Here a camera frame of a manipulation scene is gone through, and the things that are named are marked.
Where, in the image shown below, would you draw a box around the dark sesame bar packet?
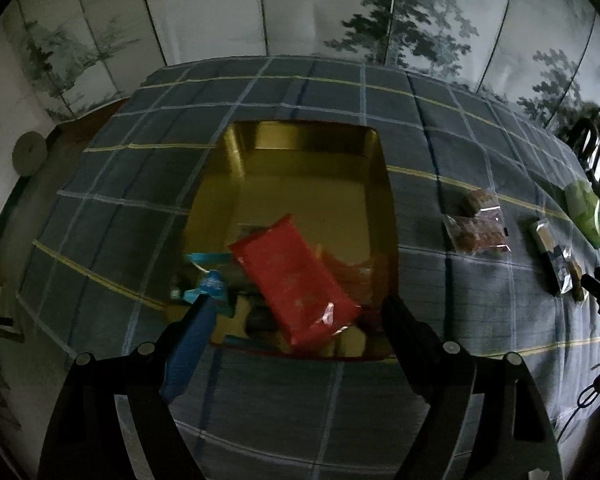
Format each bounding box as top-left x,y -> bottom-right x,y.
531,219 -> 588,304

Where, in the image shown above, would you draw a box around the clear long cookie packet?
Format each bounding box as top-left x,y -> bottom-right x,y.
443,206 -> 510,254

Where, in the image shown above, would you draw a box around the clear brown cake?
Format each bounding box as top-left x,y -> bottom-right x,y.
466,188 -> 502,220

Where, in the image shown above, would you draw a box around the orange snack packet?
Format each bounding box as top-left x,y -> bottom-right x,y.
318,249 -> 377,309

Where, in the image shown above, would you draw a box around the blue candy wrappers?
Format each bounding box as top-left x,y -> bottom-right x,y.
170,252 -> 237,318

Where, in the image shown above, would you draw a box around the red snack packet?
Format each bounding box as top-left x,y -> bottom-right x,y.
230,214 -> 361,351

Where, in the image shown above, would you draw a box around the green tissue pack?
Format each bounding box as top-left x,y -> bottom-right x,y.
565,180 -> 600,249

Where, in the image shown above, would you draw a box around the plaid blue grey tablecloth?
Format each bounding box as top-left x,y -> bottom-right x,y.
20,58 -> 600,467

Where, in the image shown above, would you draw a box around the red gold toffee tin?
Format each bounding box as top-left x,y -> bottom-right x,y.
166,120 -> 398,361

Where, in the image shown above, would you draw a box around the painted folding screen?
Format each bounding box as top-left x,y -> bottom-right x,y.
2,0 -> 600,127

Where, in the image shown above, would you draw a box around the round stone millstone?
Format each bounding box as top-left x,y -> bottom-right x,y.
12,131 -> 47,177

